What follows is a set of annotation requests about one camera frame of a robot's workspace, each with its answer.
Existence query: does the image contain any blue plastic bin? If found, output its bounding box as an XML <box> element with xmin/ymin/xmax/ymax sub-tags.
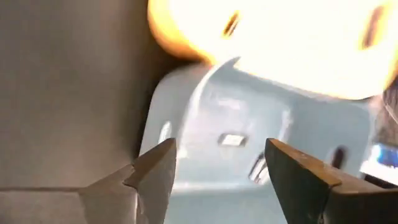
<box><xmin>139</xmin><ymin>57</ymin><xmax>379</xmax><ymax>224</ymax></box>

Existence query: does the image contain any yellow plastic bin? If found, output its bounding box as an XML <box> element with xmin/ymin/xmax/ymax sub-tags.
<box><xmin>147</xmin><ymin>0</ymin><xmax>398</xmax><ymax>101</ymax></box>

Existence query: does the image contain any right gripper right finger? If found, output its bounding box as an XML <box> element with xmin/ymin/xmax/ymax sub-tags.
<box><xmin>264</xmin><ymin>138</ymin><xmax>398</xmax><ymax>224</ymax></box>

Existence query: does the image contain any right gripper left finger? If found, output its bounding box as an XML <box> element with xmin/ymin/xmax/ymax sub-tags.
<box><xmin>0</xmin><ymin>138</ymin><xmax>177</xmax><ymax>224</ymax></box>

